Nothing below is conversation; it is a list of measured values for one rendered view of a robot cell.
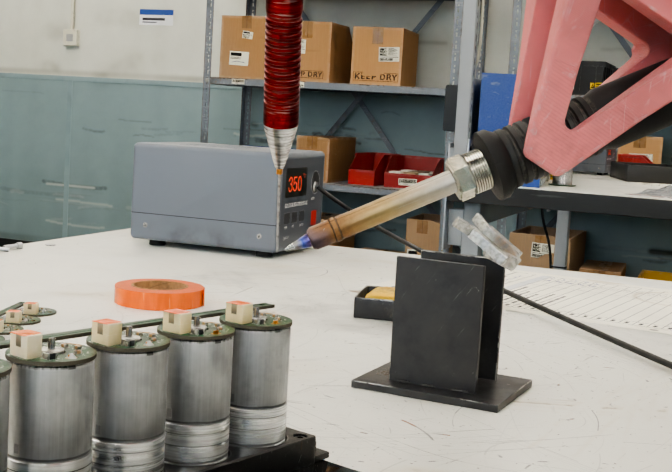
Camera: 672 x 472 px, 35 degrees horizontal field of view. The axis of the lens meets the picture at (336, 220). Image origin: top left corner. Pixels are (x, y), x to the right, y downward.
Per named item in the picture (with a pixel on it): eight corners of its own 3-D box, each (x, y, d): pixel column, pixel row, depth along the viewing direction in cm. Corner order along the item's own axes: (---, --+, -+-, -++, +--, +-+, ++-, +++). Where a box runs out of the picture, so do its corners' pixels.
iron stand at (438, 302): (441, 476, 51) (571, 327, 48) (314, 352, 54) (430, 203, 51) (480, 444, 57) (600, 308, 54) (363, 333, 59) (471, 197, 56)
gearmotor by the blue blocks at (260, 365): (298, 462, 38) (306, 318, 37) (249, 478, 36) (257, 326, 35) (247, 445, 39) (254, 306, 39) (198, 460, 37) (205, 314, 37)
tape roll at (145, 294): (114, 310, 69) (115, 291, 69) (113, 293, 75) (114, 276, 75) (207, 311, 71) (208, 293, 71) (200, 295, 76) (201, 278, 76)
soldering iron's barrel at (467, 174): (320, 264, 36) (498, 190, 36) (302, 221, 35) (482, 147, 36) (316, 258, 37) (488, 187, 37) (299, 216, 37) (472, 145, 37)
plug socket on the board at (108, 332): (128, 343, 32) (129, 321, 32) (105, 347, 32) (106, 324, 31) (111, 338, 33) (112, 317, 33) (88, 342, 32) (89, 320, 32)
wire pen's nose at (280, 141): (260, 173, 34) (261, 128, 33) (263, 159, 35) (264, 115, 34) (295, 175, 34) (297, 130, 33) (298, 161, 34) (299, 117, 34)
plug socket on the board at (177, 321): (197, 332, 34) (198, 311, 34) (177, 335, 34) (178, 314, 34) (179, 328, 35) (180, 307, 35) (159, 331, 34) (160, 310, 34)
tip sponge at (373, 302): (470, 313, 76) (471, 291, 76) (466, 327, 70) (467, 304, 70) (364, 304, 77) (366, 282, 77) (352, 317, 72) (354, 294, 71)
